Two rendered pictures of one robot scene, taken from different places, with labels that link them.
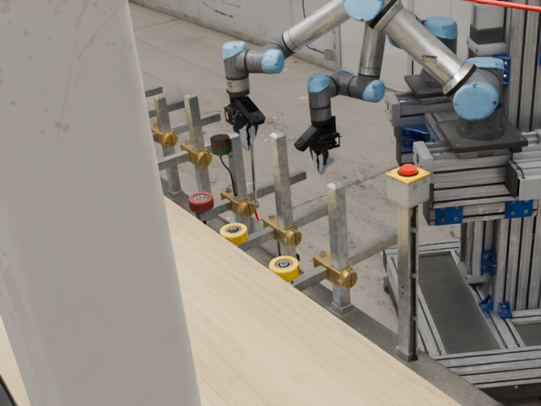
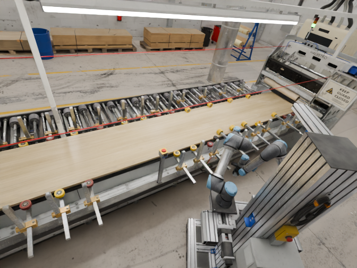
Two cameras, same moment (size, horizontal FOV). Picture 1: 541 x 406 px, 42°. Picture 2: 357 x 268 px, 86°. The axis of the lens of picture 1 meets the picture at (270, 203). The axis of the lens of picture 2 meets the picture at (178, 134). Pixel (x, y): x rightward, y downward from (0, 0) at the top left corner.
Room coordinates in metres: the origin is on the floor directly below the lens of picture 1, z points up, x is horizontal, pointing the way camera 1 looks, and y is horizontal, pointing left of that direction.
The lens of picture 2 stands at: (1.38, -1.61, 2.59)
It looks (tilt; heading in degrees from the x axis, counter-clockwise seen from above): 41 degrees down; 84
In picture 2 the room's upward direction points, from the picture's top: 12 degrees clockwise
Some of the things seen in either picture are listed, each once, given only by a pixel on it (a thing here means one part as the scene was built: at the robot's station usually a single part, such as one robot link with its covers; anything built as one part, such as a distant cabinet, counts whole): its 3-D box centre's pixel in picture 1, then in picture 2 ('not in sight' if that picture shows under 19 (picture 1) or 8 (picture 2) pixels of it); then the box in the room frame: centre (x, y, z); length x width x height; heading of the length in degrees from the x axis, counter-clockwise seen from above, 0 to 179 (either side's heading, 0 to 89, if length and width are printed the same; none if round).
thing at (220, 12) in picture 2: not in sight; (212, 13); (1.65, 0.23, 2.34); 2.40 x 0.12 x 0.08; 33
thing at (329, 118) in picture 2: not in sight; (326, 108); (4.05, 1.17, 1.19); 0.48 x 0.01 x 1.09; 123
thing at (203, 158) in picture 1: (196, 154); not in sight; (2.28, 0.24, 0.95); 0.14 x 0.06 x 0.05; 33
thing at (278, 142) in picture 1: (283, 207); (198, 155); (1.84, -0.04, 0.93); 0.04 x 0.04 x 0.48; 33
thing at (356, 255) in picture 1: (341, 263); (184, 169); (1.68, -0.19, 0.82); 0.44 x 0.03 x 0.04; 123
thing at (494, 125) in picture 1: (481, 115); (225, 198); (2.01, -0.68, 1.09); 0.15 x 0.15 x 0.10
